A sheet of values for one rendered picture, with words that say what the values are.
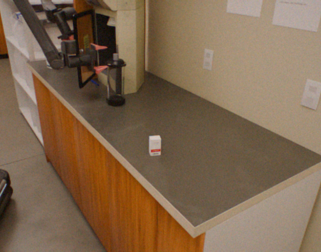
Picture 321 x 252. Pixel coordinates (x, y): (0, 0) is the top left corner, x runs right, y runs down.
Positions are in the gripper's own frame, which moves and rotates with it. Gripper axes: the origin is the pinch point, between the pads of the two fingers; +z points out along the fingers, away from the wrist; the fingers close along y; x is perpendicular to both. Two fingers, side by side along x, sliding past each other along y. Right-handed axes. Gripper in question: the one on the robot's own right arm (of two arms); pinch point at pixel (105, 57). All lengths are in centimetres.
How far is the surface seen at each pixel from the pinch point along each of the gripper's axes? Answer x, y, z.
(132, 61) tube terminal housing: 9.1, -6.7, 20.2
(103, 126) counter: -22.8, -26.2, -13.3
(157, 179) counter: -70, -26, -14
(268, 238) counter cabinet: -95, -54, 22
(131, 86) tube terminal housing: 9.1, -22.1, 19.2
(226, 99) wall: -34, -23, 55
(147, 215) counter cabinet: -65, -47, -15
